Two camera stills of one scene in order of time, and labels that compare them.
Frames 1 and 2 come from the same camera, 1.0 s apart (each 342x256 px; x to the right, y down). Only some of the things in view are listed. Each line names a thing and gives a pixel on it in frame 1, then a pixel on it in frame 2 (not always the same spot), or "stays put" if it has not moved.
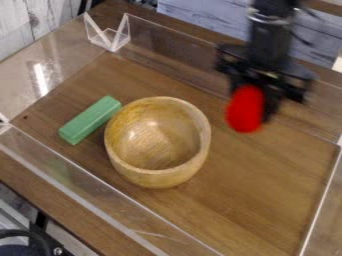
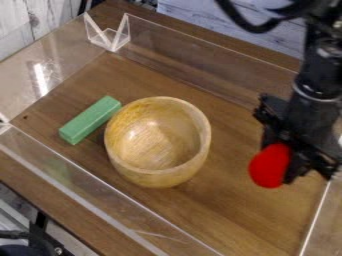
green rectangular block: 88,119 stays put
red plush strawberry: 244,110 to 268,165
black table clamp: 44,246 stays put
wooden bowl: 156,140 stays put
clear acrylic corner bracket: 108,38 stays put
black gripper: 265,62 to 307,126
